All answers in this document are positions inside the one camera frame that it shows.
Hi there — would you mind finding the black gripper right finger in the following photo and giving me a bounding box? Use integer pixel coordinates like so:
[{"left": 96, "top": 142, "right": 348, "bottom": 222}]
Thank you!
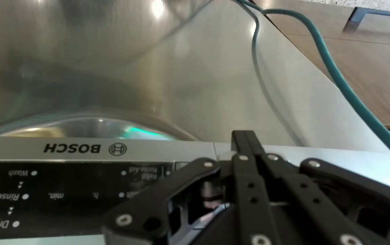
[{"left": 249, "top": 129, "right": 390, "bottom": 245}]

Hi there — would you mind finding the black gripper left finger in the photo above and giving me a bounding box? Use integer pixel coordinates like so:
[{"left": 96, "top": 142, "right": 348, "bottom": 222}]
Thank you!
[{"left": 101, "top": 129, "right": 281, "bottom": 245}]

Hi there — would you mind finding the teal green power cable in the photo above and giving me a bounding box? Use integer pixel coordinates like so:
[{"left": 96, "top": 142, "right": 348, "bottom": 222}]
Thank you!
[{"left": 238, "top": 0, "right": 390, "bottom": 174}]

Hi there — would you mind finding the black bar drawer handle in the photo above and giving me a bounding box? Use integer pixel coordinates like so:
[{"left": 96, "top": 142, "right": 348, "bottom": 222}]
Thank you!
[{"left": 343, "top": 6, "right": 390, "bottom": 38}]

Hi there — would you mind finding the stainless steel Bosch dishwasher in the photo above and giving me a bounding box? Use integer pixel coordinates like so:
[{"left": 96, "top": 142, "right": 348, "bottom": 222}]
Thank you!
[{"left": 0, "top": 0, "right": 390, "bottom": 245}]

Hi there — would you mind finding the dark wood deep drawer front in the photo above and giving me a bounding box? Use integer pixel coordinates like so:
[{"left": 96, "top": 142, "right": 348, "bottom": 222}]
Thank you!
[{"left": 255, "top": 0, "right": 390, "bottom": 134}]

